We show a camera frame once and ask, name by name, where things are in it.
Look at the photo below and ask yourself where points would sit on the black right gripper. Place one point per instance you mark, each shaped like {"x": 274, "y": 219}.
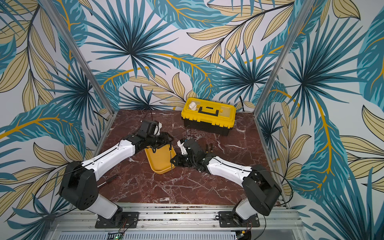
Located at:
{"x": 182, "y": 160}

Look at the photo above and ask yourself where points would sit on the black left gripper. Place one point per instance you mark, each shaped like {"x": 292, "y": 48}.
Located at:
{"x": 165, "y": 139}

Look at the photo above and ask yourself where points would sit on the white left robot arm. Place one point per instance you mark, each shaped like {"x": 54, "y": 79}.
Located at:
{"x": 79, "y": 184}

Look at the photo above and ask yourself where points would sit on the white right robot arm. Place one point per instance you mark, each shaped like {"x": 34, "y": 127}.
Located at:
{"x": 262, "y": 191}

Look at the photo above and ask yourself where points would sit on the small ratchet tool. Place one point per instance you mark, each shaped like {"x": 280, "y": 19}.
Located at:
{"x": 109, "y": 180}

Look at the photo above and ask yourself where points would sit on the yellow plastic tray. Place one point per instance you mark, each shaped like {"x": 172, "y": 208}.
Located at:
{"x": 160, "y": 159}

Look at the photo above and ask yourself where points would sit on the white roll in toolbox lid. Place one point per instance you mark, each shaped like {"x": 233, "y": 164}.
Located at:
{"x": 193, "y": 106}

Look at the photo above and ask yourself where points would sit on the yellow and black toolbox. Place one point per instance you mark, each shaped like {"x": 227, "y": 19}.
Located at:
{"x": 212, "y": 117}

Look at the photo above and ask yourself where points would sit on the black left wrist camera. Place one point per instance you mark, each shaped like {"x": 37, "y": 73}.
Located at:
{"x": 149, "y": 128}

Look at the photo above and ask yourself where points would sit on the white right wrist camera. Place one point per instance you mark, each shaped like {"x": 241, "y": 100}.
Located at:
{"x": 180, "y": 144}

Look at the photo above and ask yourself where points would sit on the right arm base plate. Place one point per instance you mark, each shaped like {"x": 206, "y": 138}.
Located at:
{"x": 229, "y": 219}

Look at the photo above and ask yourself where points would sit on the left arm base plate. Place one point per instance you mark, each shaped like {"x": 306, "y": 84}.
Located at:
{"x": 126, "y": 220}

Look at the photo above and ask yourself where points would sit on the left aluminium corner post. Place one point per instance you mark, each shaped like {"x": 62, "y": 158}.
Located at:
{"x": 64, "y": 31}

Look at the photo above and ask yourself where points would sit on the aluminium corner post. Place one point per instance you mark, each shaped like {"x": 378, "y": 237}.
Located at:
{"x": 297, "y": 24}
{"x": 64, "y": 31}

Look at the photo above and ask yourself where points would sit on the aluminium front rail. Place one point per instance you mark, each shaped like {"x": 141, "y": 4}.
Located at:
{"x": 179, "y": 222}

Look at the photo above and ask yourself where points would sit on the right aluminium corner post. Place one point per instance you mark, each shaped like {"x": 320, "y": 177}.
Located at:
{"x": 297, "y": 24}

